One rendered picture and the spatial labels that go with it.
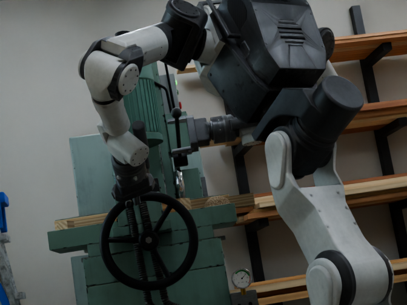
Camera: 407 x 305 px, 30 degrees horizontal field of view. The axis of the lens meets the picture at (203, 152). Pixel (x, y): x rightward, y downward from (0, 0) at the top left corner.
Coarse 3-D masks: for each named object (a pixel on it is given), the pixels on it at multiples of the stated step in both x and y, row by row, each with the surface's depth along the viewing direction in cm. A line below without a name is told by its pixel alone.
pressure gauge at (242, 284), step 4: (240, 268) 233; (244, 268) 233; (236, 272) 232; (240, 272) 233; (244, 272) 233; (248, 272) 233; (232, 276) 232; (236, 276) 232; (240, 276) 232; (244, 276) 232; (248, 276) 232; (232, 280) 232; (236, 280) 232; (240, 280) 232; (244, 280) 232; (248, 280) 232; (236, 284) 232; (240, 284) 232; (244, 284) 232; (248, 284) 232; (240, 288) 231; (244, 288) 231; (244, 292) 233
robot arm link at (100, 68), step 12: (96, 60) 177; (108, 60) 176; (120, 60) 177; (84, 72) 178; (96, 72) 176; (108, 72) 175; (120, 72) 174; (96, 84) 177; (108, 84) 175; (96, 96) 179; (108, 96) 178; (120, 96) 178; (96, 108) 183; (108, 108) 181; (120, 108) 184; (108, 120) 186; (120, 120) 187
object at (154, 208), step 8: (136, 208) 232; (152, 208) 232; (160, 208) 232; (120, 216) 231; (136, 216) 231; (152, 216) 232; (160, 216) 232; (120, 224) 231; (128, 224) 231; (136, 224) 231
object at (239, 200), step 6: (228, 198) 258; (234, 198) 258; (240, 198) 258; (246, 198) 259; (252, 198) 259; (192, 204) 258; (198, 204) 258; (204, 204) 258; (240, 204) 258; (246, 204) 258; (252, 204) 258; (102, 216) 256; (78, 222) 255; (84, 222) 255; (90, 222) 256; (96, 222) 256; (102, 222) 256
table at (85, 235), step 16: (208, 208) 242; (224, 208) 242; (96, 224) 240; (176, 224) 241; (208, 224) 241; (224, 224) 245; (48, 240) 239; (64, 240) 239; (80, 240) 239; (96, 240) 239
